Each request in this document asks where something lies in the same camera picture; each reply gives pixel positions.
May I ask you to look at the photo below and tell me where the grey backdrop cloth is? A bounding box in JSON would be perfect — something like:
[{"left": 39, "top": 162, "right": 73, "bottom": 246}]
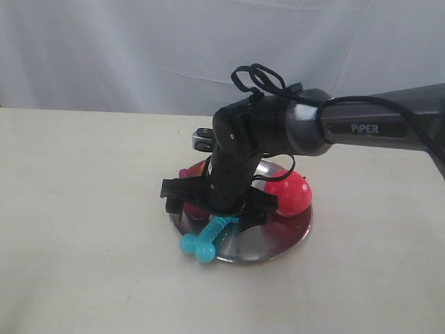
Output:
[{"left": 1, "top": 1, "right": 444, "bottom": 115}]

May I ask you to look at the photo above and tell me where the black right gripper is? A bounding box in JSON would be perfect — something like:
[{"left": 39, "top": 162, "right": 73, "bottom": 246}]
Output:
[{"left": 161, "top": 140, "right": 280, "bottom": 232}]

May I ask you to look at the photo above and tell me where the round stainless steel plate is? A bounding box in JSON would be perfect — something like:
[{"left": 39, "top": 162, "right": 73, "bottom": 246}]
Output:
[{"left": 167, "top": 159, "right": 315, "bottom": 263}]

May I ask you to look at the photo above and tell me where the teal toy bone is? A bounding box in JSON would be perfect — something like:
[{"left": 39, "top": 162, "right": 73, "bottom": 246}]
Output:
[{"left": 179, "top": 216, "right": 239, "bottom": 264}]

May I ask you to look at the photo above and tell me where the black cable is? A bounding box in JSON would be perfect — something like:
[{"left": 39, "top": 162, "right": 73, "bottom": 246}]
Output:
[{"left": 230, "top": 63, "right": 445, "bottom": 159}]

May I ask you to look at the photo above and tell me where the red toy apple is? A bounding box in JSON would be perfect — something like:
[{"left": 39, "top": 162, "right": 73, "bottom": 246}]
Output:
[{"left": 264, "top": 171, "right": 312, "bottom": 217}]

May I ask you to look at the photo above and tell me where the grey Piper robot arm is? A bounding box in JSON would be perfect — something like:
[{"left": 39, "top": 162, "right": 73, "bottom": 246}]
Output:
[{"left": 161, "top": 84, "right": 444, "bottom": 227}]

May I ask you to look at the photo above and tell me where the purple toy sweet potato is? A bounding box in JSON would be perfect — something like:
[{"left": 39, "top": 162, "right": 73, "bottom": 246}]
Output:
[{"left": 179, "top": 168, "right": 209, "bottom": 220}]

